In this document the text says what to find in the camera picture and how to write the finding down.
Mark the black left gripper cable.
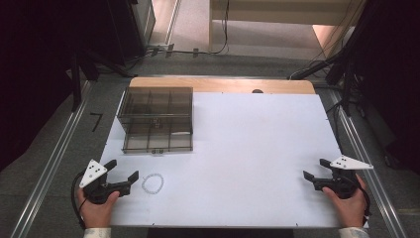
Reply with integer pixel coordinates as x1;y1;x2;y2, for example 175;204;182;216
70;170;87;230

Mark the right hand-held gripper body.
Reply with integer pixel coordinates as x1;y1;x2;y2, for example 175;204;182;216
312;154;374;200

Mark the aluminium floor rail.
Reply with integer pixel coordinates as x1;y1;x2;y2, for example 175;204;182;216
328;89;411;238
9;79;93;238

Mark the white shelf unit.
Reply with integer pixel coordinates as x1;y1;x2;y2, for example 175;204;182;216
208;0;360;54

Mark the smoky transparent compartment box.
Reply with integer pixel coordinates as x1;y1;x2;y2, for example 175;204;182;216
116;86;195;155

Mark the person's right hand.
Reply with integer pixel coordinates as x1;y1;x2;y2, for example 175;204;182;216
321;174;368;229

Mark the white table sheet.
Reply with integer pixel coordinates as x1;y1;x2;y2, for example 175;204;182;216
98;91;345;229

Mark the person's left hand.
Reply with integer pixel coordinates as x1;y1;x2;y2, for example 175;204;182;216
76;187;121;230

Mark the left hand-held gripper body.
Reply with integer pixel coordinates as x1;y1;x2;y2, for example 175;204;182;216
78;159;131;205

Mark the dark cabinet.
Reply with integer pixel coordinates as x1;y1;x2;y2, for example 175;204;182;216
105;0;157;65

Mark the black floor cable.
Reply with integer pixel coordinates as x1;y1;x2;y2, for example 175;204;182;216
125;0;232;70

